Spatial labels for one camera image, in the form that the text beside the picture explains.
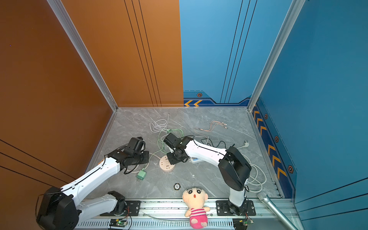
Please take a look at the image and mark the white usb cable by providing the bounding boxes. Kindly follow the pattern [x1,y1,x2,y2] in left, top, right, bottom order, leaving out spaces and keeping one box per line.
[149,113,171,133]

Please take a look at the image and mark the white blue power strip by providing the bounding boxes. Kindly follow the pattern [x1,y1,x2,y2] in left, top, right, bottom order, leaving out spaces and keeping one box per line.
[189,157,203,163]

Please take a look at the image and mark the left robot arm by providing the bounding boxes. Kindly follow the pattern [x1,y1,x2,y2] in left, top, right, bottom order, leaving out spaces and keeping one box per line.
[36,137,149,230]

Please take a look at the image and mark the black poker chip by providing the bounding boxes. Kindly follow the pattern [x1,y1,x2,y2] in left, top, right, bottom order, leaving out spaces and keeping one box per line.
[174,183,181,191]

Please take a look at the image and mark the plush doll pink dress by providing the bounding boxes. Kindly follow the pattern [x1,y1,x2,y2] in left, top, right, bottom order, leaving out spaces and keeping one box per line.
[182,187,210,230]

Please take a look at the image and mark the aluminium front rail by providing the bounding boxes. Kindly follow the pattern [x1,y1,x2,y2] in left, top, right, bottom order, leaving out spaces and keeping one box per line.
[75,198,287,230]

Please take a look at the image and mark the right green circuit board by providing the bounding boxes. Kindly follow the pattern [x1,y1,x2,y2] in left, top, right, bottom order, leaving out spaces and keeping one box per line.
[232,218,254,230]

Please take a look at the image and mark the pink cord of round socket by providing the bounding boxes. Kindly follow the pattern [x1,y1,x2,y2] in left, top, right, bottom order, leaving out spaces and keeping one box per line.
[130,153,162,173]

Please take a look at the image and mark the round pink power socket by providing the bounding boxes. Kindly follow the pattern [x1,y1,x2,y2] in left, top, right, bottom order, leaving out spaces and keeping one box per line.
[159,156,175,172]

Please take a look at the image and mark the white power strip cord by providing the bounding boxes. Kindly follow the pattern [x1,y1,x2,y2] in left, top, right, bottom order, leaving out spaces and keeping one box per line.
[235,145,268,193]

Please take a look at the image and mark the left green circuit board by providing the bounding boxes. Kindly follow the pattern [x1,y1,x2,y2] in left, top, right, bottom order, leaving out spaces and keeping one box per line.
[109,218,129,230]

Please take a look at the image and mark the light green charger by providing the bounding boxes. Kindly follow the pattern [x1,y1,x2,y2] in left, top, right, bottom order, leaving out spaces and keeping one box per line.
[136,170,147,181]

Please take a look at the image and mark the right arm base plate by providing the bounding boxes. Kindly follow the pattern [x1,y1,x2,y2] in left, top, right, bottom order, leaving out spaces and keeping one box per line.
[216,199,256,216]

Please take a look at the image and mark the black usb cable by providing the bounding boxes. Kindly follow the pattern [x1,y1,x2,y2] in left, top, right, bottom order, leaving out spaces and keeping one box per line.
[201,137,236,149]

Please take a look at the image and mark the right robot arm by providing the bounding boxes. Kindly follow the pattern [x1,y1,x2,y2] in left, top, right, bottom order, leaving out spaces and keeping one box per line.
[164,134,252,216]

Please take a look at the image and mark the green multi-head cable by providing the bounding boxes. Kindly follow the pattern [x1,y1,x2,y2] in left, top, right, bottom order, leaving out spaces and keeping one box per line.
[156,129,185,157]

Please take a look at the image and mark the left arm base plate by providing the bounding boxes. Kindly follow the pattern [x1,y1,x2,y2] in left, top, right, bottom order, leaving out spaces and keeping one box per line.
[123,200,141,217]

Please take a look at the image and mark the green circuit board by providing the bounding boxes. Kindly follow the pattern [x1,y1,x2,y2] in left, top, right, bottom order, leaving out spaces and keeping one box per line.
[232,218,254,230]
[109,218,129,230]

